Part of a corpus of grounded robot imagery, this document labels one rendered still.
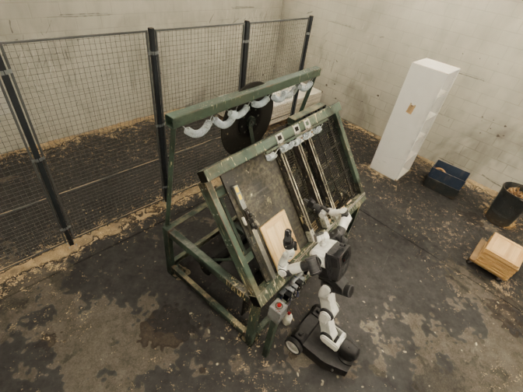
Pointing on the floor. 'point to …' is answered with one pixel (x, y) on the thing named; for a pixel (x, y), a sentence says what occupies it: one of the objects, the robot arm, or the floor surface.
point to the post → (269, 338)
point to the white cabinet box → (413, 116)
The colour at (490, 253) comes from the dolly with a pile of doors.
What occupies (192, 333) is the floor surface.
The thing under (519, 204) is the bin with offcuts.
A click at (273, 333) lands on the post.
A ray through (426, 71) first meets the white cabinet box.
